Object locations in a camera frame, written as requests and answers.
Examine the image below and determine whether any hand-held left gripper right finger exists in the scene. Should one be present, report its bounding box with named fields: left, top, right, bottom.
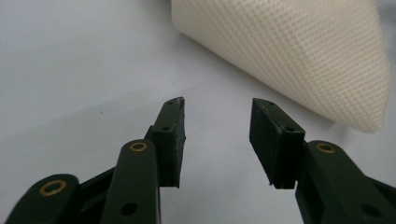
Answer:
left=248, top=97, right=396, bottom=224

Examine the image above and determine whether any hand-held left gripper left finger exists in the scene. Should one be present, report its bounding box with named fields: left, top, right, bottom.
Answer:
left=99, top=96, right=187, bottom=224

